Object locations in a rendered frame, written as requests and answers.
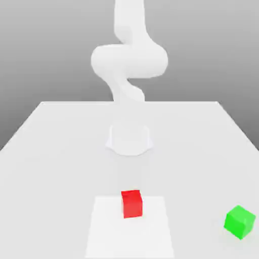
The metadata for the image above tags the small green cube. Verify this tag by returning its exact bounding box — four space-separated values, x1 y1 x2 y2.
223 204 256 240

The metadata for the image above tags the small red cube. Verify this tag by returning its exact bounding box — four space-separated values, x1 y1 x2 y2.
120 189 143 219

